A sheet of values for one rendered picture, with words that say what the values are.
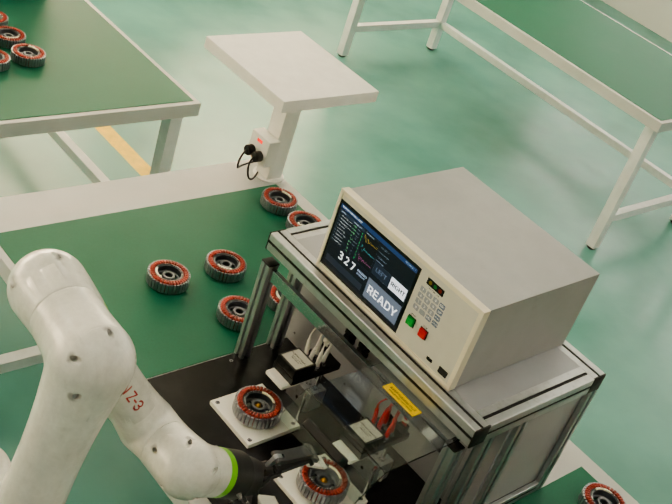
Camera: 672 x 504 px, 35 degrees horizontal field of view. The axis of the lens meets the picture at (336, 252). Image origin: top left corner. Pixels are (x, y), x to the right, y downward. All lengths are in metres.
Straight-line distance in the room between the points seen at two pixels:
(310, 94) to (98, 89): 0.97
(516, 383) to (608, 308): 2.71
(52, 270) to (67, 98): 1.94
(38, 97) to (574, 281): 1.90
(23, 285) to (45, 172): 2.93
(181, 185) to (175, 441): 1.42
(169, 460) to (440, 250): 0.70
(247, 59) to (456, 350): 1.20
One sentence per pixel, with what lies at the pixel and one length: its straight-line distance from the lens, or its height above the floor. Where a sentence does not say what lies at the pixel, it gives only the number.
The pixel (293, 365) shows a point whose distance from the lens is 2.35.
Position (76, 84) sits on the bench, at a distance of 3.60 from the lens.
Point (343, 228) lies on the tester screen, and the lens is 2.25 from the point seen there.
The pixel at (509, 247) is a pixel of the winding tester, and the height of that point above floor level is 1.32.
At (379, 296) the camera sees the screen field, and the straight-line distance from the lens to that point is 2.20.
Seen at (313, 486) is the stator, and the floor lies 0.82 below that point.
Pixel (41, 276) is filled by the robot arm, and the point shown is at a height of 1.42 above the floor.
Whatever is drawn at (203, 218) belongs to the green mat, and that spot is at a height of 0.75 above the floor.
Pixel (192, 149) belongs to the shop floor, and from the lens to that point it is 4.91.
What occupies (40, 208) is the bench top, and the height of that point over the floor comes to 0.75.
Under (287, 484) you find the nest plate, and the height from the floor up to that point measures 0.78.
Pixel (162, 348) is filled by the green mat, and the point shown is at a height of 0.75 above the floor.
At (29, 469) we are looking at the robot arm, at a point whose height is 1.20.
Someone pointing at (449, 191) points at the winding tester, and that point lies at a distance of 2.37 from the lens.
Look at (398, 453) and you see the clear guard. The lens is 2.03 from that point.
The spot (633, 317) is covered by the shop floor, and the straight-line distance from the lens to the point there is 4.95.
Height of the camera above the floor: 2.39
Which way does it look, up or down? 32 degrees down
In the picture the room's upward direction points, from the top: 19 degrees clockwise
